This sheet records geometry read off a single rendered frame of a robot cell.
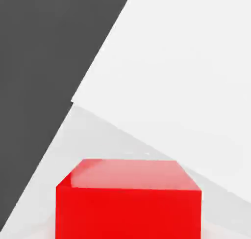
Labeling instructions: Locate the small red cube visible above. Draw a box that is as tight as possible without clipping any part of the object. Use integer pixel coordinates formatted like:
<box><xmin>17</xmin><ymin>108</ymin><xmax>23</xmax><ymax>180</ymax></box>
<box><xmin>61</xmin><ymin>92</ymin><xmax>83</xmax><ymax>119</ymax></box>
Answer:
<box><xmin>55</xmin><ymin>158</ymin><xmax>202</xmax><ymax>239</ymax></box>

